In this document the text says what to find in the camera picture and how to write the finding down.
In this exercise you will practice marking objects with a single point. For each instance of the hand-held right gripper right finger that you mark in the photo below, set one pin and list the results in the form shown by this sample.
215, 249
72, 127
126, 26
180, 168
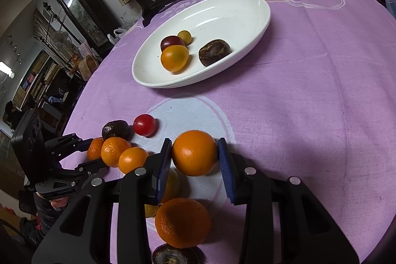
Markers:
227, 172

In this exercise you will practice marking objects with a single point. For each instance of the purple tablecloth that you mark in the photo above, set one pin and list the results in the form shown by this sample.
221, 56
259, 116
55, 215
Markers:
303, 90

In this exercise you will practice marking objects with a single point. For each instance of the large orange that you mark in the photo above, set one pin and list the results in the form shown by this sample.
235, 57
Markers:
195, 152
184, 222

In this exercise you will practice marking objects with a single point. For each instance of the orange cherry tomato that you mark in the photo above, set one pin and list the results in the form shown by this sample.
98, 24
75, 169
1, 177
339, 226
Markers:
174, 58

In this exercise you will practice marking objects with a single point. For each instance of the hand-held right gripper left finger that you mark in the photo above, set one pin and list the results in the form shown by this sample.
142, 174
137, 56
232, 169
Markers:
163, 172

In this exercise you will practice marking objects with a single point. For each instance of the small yellow cherry tomato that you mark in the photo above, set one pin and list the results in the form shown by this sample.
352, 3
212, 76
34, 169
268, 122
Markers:
185, 36

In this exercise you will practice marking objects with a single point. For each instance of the white plastic bag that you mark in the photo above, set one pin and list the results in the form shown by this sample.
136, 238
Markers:
117, 35

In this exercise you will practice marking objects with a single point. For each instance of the white tube lamp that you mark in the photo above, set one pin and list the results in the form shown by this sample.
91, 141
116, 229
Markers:
6, 69

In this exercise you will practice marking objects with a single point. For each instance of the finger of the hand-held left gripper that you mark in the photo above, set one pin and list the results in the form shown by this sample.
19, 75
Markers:
89, 168
72, 143

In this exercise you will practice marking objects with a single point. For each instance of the person's left forearm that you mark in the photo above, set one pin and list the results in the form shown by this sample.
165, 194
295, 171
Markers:
43, 216

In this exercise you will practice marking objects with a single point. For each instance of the dark red cherry tomato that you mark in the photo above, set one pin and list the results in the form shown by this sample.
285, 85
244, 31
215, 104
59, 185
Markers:
170, 42

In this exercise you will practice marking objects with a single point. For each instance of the white oval plate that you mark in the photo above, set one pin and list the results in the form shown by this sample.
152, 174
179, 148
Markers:
222, 13

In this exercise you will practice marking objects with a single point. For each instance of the yellow lemon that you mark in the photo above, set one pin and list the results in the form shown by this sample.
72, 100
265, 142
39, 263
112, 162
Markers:
171, 186

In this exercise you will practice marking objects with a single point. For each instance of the wicker basket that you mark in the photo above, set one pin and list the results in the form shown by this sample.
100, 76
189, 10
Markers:
88, 67

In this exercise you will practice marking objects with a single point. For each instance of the dark brown chestnut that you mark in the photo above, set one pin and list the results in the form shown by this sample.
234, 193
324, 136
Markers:
115, 129
214, 52

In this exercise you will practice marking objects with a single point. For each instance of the dark purple mangosteen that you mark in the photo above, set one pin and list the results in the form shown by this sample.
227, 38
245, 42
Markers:
176, 256

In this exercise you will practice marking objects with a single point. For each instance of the dark wooden framed mirror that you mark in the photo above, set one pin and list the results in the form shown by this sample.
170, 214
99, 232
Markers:
79, 10

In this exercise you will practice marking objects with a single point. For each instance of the person's left hand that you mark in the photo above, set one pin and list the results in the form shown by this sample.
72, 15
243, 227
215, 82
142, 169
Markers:
58, 204

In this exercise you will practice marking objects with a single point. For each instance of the small mandarin orange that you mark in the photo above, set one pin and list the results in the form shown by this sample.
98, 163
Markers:
114, 151
95, 149
133, 160

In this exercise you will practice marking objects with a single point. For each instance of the electric fan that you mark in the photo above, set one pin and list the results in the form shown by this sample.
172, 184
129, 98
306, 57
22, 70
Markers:
60, 38

